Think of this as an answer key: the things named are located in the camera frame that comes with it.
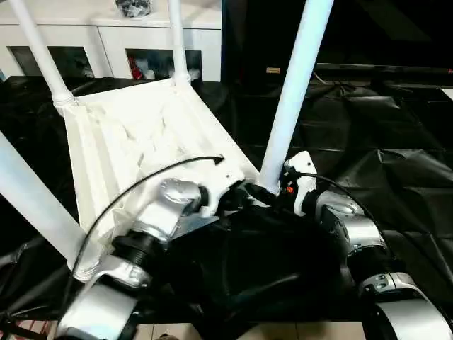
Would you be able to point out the white plastic table top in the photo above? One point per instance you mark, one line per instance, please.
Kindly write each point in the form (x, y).
(141, 124)

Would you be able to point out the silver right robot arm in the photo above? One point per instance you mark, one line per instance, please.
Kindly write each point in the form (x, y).
(357, 226)

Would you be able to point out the black work mat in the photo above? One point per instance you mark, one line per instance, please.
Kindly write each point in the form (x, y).
(371, 141)

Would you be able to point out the small tan label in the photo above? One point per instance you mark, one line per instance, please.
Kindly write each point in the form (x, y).
(273, 69)

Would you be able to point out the black backdrop cloth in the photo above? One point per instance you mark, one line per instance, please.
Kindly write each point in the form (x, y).
(371, 32)

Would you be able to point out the white flat board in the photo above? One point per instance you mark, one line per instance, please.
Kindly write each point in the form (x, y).
(447, 93)

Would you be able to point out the white glass-door sideboard cabinet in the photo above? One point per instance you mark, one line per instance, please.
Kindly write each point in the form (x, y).
(106, 35)

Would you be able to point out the grey crumpled bag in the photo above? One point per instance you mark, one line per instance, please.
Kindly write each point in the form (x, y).
(134, 7)

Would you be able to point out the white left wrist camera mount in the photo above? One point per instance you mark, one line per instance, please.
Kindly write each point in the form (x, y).
(219, 184)

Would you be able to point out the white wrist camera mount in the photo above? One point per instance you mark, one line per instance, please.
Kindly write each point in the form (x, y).
(219, 184)
(302, 170)

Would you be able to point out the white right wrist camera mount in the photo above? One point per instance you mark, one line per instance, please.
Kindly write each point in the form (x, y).
(302, 170)

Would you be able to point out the black metal stand frame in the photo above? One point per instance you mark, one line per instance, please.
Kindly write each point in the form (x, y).
(14, 326)

